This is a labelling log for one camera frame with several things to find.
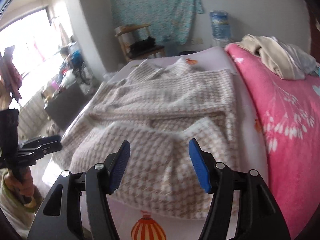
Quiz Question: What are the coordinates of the beige houndstooth knit coat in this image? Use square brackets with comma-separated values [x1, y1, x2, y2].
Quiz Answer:
[53, 58, 239, 219]

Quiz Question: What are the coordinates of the beige clothes pile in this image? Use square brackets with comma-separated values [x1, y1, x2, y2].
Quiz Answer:
[237, 35, 319, 80]

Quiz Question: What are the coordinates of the person's left hand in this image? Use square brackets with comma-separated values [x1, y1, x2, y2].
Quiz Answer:
[4, 167, 35, 198]

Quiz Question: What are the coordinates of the pale pink printed bedsheet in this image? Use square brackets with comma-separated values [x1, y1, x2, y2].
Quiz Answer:
[42, 47, 270, 240]

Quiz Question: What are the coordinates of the dark grey cabinet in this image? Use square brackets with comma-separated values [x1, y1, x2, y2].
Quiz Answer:
[44, 82, 88, 131]

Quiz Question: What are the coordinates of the pink floral blanket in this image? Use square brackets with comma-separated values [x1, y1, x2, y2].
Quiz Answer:
[225, 43, 319, 239]

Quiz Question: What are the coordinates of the bicycle with blue bag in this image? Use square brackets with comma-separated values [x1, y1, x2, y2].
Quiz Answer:
[59, 42, 91, 86]

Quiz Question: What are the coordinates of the white water dispenser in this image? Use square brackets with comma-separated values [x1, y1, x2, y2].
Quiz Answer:
[212, 38, 234, 48]

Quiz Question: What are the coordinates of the black garment on chair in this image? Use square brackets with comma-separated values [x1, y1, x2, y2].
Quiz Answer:
[130, 36, 156, 54]

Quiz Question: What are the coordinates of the blue water jug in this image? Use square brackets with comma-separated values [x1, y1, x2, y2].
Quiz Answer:
[209, 10, 231, 40]

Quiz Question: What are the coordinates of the wooden chair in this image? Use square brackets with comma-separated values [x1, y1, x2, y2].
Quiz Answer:
[115, 23, 166, 63]

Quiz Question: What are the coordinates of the teal floral hanging cloth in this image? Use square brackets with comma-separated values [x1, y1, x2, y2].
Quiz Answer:
[111, 0, 204, 45]

